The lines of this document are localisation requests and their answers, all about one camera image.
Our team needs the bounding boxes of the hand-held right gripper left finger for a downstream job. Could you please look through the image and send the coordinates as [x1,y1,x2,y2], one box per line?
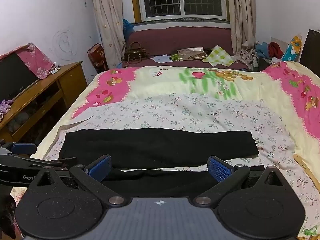
[29,154,125,205]

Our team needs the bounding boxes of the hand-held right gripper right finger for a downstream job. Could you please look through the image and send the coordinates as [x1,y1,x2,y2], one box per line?
[194,156,292,205]

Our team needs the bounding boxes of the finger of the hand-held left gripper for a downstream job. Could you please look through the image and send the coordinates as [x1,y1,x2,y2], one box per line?
[0,141,37,155]
[0,154,77,170]

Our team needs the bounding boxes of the black pants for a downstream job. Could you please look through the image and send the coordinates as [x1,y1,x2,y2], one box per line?
[60,128,265,198]

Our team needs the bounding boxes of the purple cloth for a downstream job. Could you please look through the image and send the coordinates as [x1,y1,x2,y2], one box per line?
[0,99,13,120]

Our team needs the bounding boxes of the black television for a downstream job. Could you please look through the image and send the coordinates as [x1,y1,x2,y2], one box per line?
[0,52,40,102]

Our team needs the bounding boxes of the wooden television cabinet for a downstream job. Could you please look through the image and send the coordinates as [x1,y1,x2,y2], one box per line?
[0,60,88,143]

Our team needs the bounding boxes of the pink floral cloth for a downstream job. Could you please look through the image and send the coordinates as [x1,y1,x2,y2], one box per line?
[0,42,57,80]

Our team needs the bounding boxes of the red bag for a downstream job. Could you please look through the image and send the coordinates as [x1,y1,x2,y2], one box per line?
[87,43,109,74]

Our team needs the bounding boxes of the green checked cloth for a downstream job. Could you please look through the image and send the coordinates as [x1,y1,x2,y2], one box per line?
[202,45,237,67]

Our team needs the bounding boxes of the brown handbag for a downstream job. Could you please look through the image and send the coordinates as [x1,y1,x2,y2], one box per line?
[121,42,150,64]

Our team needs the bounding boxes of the beige flat packet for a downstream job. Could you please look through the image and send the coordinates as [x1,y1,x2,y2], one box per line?
[177,46,209,61]

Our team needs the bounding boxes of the white paper sheet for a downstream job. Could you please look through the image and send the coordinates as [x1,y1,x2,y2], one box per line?
[150,54,173,63]

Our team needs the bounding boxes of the blue cloth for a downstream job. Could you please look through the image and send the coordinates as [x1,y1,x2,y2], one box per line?
[255,42,270,59]

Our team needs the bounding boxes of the red cloth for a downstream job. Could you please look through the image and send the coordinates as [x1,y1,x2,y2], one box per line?
[267,42,284,59]

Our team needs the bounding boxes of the blue plastic bag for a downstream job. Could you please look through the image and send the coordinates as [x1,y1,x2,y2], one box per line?
[122,19,135,39]

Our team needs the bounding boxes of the colourful printed packet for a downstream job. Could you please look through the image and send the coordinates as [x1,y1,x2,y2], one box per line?
[281,35,302,62]

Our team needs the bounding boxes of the beige curtain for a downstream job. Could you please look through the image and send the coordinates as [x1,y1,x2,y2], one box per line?
[89,0,125,68]
[226,0,258,55]

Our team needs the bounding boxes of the dark wooden board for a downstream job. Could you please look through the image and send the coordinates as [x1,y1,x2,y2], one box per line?
[299,29,320,68]

